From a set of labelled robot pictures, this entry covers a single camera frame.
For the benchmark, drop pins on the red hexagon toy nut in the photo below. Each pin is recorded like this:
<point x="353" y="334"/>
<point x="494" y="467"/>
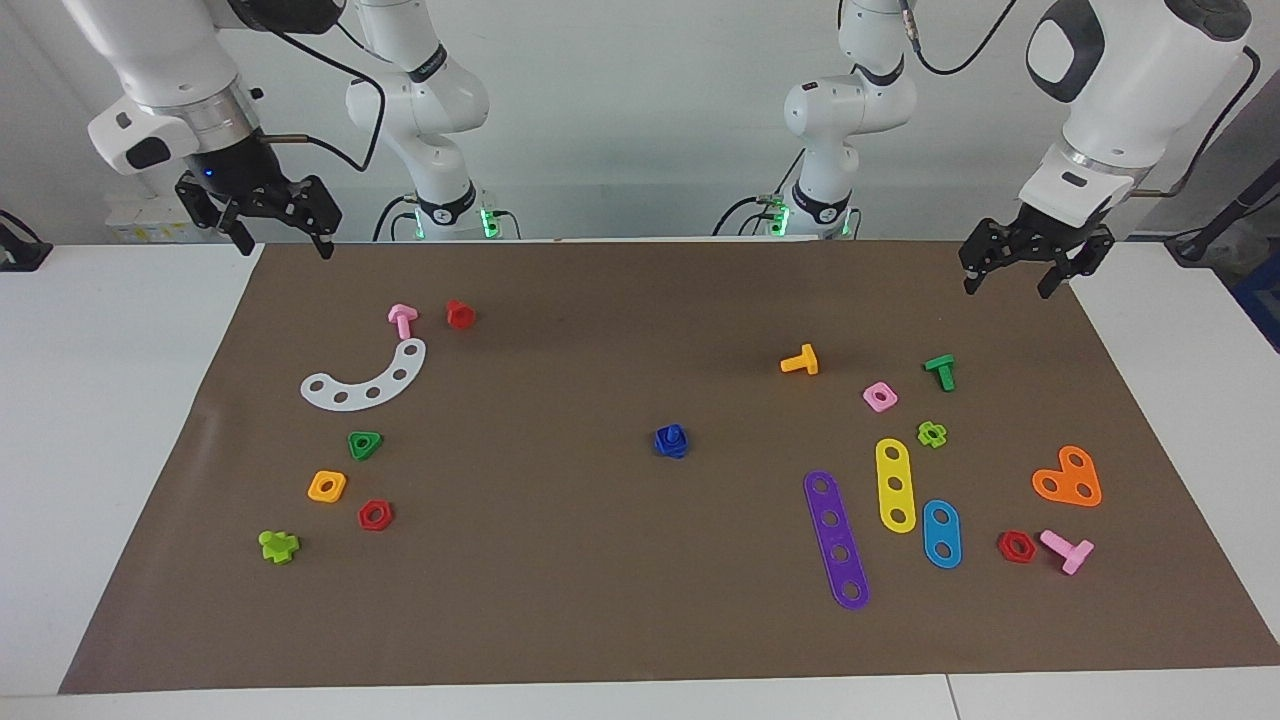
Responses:
<point x="1030" y="550"/>
<point x="364" y="522"/>

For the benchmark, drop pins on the brown table mat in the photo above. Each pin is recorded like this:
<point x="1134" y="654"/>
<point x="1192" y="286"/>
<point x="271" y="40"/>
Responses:
<point x="600" y="560"/>

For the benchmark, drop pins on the orange square toy nut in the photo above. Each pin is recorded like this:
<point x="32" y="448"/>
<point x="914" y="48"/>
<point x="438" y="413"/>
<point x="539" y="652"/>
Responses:
<point x="338" y="495"/>

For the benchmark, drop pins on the lime cross-head toy screw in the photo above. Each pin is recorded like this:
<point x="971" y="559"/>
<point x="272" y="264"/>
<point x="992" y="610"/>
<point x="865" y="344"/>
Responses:
<point x="277" y="548"/>

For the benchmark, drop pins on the green toy screw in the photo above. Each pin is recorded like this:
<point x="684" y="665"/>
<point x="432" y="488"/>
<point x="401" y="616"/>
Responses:
<point x="944" y="375"/>

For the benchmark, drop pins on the pink square toy nut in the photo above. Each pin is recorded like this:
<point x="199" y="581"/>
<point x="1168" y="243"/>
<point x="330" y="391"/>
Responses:
<point x="890" y="403"/>

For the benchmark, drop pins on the white box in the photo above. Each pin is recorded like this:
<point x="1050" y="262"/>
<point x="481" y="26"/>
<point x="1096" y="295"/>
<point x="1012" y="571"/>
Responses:
<point x="145" y="222"/>

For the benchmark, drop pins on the blue two-hole plate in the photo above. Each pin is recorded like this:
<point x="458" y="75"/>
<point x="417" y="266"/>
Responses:
<point x="941" y="534"/>

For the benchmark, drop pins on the pink toy screw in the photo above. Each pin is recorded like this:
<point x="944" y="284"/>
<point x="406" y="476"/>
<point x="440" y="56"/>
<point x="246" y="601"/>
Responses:
<point x="403" y="322"/>
<point x="1072" y="553"/>

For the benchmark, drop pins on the lime cross toy nut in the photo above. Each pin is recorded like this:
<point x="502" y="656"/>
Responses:
<point x="941" y="436"/>

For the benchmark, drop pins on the black clamp device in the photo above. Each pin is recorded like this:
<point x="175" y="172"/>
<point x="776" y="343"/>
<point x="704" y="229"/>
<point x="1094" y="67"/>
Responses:
<point x="20" y="250"/>

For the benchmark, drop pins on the blue toy screw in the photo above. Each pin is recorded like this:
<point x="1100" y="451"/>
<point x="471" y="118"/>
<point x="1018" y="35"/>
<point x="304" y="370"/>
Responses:
<point x="673" y="431"/>

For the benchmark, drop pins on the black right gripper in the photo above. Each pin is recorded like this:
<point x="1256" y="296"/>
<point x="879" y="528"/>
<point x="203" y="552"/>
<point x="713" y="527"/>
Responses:
<point x="235" y="170"/>

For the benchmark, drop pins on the red toy screw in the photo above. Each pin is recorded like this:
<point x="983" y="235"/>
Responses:
<point x="460" y="316"/>

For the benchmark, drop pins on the white curved five-hole plate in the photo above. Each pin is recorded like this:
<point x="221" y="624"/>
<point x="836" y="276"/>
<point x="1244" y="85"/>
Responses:
<point x="386" y="384"/>

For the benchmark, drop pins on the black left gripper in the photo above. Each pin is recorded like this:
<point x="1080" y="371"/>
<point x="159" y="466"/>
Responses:
<point x="1055" y="240"/>

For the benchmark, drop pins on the blue square toy nut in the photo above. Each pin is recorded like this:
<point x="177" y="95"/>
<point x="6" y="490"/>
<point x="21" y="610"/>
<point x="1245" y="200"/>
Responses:
<point x="670" y="451"/>

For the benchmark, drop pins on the yellow three-hole plate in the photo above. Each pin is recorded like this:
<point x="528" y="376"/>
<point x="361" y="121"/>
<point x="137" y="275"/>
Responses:
<point x="893" y="469"/>

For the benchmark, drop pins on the green triangle toy nut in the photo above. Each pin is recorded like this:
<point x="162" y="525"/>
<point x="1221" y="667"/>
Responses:
<point x="375" y="438"/>

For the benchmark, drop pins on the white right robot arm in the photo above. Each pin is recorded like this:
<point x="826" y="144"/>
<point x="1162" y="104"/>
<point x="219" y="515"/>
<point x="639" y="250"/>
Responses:
<point x="170" y="50"/>

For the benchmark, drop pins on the black stand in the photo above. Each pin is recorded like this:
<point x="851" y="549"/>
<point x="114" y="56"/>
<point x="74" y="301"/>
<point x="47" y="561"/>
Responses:
<point x="1225" y="225"/>

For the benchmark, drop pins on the orange toy screw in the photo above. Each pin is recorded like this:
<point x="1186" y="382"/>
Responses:
<point x="805" y="360"/>

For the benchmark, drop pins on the blue crate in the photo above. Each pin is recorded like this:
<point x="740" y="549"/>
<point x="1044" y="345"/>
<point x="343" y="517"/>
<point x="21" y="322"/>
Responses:
<point x="1262" y="300"/>

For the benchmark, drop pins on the orange heart-shaped plate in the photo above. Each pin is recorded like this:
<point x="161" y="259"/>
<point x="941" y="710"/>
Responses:
<point x="1066" y="478"/>

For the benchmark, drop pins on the purple four-hole plate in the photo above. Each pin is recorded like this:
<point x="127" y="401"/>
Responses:
<point x="836" y="536"/>

